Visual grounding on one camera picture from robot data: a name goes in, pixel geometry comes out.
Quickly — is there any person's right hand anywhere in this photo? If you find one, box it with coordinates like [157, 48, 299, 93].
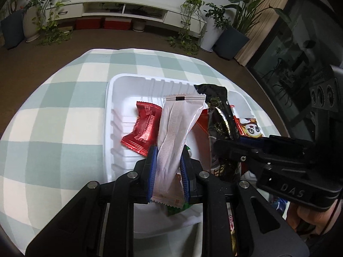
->
[285, 202, 335, 237]

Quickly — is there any green checked tablecloth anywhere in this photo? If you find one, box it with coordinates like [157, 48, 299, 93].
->
[0, 48, 291, 257]

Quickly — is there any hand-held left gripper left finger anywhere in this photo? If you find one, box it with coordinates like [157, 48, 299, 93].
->
[25, 146, 158, 257]

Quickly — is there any blue snack packet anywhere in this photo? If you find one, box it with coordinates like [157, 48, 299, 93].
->
[271, 197, 291, 215]

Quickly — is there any white plastic tray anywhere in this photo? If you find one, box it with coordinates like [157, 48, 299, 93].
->
[103, 73, 291, 240]

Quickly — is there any small round white pot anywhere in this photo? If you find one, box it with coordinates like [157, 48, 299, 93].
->
[132, 19, 146, 32]

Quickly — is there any leafy tree in blue pot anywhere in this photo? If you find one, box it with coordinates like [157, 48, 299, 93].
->
[0, 0, 30, 50]

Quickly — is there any white television cabinet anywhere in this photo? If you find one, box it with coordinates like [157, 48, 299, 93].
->
[45, 0, 207, 39]

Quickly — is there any broad-leaf plant in blue pot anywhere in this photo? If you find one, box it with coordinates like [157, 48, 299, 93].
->
[213, 0, 292, 61]

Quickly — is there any red snack packet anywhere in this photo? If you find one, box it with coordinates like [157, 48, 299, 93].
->
[120, 101, 162, 157]

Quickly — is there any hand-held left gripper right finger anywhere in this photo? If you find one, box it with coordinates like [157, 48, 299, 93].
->
[179, 147, 310, 257]

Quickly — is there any beige curtain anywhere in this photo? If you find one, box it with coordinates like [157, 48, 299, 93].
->
[234, 0, 298, 66]

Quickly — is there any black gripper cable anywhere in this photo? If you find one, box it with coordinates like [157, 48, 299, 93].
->
[320, 190, 343, 236]

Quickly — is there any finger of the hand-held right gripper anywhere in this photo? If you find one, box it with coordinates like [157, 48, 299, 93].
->
[213, 139, 271, 174]
[238, 135, 315, 161]

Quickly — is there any black snack packet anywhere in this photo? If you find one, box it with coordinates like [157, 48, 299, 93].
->
[193, 84, 242, 184]

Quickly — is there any orange snack packet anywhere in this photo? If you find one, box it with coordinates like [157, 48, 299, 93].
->
[197, 108, 212, 140]

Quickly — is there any panda print snack packet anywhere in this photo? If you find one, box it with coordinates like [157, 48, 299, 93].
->
[233, 115, 264, 140]

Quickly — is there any leafy plant in tall white pot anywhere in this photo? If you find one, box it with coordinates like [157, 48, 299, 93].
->
[200, 3, 231, 52]

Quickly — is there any glass sliding door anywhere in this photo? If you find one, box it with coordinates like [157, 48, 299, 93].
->
[247, 0, 343, 140]

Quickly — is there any plant in ribbed white pot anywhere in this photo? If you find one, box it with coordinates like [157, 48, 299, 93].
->
[23, 0, 46, 42]

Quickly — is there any white snack packet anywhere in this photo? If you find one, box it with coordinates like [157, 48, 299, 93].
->
[151, 94, 207, 209]

